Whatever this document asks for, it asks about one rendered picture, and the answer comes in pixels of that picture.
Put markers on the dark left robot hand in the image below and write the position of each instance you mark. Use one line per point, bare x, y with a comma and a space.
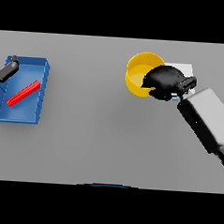
7, 70

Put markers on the dark right robot hand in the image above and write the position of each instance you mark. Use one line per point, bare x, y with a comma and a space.
164, 81

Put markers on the yellow bowl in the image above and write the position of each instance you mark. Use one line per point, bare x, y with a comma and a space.
138, 76

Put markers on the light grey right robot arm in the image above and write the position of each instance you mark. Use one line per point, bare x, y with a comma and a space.
207, 118

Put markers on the blue tray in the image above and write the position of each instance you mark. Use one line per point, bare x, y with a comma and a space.
22, 91

